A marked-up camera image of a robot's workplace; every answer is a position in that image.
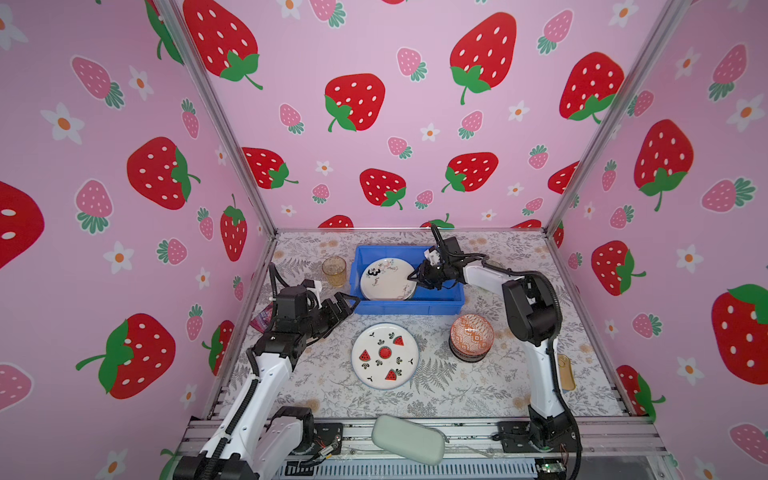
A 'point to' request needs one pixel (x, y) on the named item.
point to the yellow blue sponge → (566, 373)
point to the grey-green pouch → (410, 439)
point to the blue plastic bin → (424, 299)
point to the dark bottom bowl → (466, 357)
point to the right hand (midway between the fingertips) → (407, 278)
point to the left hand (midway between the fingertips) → (351, 306)
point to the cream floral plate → (388, 279)
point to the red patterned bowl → (472, 334)
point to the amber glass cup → (335, 267)
